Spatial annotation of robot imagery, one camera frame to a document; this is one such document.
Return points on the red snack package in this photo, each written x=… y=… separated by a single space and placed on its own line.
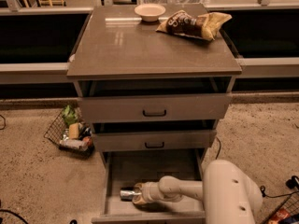
x=280 y=214

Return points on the silver can in basket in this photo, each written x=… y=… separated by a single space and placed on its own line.
x=74 y=144

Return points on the bottom grey drawer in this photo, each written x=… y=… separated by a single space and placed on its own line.
x=124 y=169

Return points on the white ceramic bowl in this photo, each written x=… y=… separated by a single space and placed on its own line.
x=150 y=12

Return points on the yellow cheese block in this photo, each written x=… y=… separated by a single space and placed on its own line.
x=73 y=131

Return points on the top grey drawer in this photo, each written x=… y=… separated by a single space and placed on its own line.
x=154 y=108

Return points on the grey drawer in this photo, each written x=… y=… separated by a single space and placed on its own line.
x=153 y=140
x=154 y=108
x=124 y=169

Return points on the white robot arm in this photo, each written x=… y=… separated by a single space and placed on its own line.
x=229 y=196

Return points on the green leafy vegetable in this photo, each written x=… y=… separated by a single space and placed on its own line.
x=69 y=115

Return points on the black wire basket right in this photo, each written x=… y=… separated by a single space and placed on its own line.
x=291 y=204

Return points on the silver redbull can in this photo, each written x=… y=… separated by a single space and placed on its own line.
x=128 y=193

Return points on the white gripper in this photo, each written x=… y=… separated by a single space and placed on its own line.
x=149 y=190

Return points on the middle grey drawer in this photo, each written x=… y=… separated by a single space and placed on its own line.
x=153 y=140

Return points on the yellow brown chip bag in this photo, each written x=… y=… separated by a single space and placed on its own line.
x=205 y=26

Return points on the black wire basket left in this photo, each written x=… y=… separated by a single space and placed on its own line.
x=58 y=132

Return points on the grey drawer cabinet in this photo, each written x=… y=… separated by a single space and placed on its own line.
x=121 y=55

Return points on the black wire basket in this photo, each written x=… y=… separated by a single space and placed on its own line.
x=291 y=204
x=58 y=132

